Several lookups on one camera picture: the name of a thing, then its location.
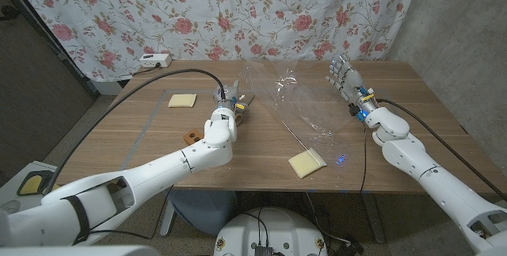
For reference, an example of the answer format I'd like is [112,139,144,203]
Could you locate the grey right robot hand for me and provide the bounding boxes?
[325,54,376,115]

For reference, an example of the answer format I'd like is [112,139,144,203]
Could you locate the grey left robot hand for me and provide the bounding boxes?
[212,80,254,126]

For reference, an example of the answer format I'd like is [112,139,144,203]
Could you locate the grey yellow handled scissors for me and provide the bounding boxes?
[234,92,256,127]

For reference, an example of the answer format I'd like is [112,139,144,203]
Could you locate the transparent cling film sheet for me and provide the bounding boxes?
[237,59,357,166]

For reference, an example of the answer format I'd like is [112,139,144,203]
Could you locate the brown wooden block with holes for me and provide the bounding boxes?
[183,128,206,147]

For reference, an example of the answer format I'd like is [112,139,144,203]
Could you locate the yellow sponge at left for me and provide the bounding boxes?
[167,93,198,109]

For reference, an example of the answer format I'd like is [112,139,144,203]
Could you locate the white power strip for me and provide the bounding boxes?
[139,52,173,69]

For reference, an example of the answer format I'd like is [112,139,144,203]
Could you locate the floral backdrop cloth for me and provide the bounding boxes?
[6,0,425,82]

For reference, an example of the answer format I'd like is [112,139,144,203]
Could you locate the yellow sponge near front edge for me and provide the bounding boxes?
[288,147,328,180]

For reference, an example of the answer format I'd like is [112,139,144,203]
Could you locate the blue grey round stool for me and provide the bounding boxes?
[168,189,238,236]

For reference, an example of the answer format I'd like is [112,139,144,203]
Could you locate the grey metal table leg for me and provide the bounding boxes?
[362,192,387,244]
[159,198,175,236]

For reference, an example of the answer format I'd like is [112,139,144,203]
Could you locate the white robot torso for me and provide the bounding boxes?
[213,207,329,256]

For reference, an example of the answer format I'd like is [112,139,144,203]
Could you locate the black power adapter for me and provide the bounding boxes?
[334,235,365,256]

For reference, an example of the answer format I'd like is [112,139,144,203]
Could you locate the white mat with yellow marks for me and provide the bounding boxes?
[0,160,64,197]

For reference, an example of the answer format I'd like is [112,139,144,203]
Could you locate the white shoe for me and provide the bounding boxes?
[0,198,23,216]

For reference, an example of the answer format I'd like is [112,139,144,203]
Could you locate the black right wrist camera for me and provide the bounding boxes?
[348,103,368,123]

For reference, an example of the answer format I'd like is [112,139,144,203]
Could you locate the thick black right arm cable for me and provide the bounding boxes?
[375,97,507,203]

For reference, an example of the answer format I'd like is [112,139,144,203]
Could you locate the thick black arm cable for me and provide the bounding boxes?
[375,97,507,203]
[45,68,227,196]

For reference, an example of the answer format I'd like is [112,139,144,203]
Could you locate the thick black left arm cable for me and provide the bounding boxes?
[45,68,227,196]

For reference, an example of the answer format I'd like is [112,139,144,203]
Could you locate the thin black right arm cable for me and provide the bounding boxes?
[358,122,368,194]

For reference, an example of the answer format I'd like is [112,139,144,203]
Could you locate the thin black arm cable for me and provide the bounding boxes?
[358,122,368,194]
[90,186,175,241]

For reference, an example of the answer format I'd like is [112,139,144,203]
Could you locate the black power strip cord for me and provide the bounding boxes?
[132,63,162,77]

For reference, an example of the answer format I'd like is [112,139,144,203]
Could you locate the black torso cable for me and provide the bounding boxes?
[242,207,270,247]

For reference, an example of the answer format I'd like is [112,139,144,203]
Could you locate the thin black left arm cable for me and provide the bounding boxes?
[90,186,175,241]

